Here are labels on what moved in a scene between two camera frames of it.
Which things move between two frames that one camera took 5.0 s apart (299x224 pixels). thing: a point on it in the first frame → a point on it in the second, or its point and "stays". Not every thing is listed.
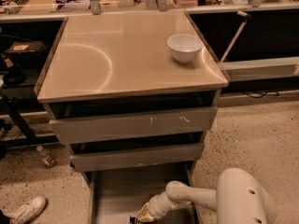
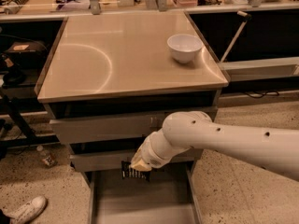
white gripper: (154, 207) → (150, 157)
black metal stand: (32, 139) stays
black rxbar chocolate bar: (135, 220) → (129, 173)
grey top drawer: (134, 125) stays
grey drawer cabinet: (133, 95) stays
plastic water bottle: (46, 159) stays
